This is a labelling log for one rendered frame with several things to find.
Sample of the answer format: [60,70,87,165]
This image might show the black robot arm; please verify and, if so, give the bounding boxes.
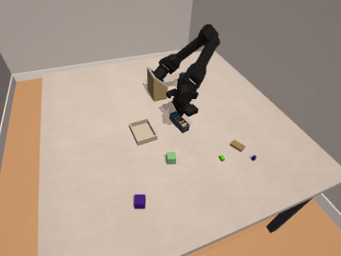
[152,24,220,104]

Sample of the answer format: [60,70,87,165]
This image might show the small purple block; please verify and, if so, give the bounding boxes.
[134,195,146,209]

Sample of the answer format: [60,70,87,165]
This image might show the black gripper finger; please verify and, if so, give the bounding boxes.
[179,107,184,116]
[172,101,182,114]

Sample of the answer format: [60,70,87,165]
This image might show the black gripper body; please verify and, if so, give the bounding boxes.
[166,89,199,117]

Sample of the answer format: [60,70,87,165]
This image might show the light green cube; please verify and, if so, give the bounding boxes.
[166,152,176,164]

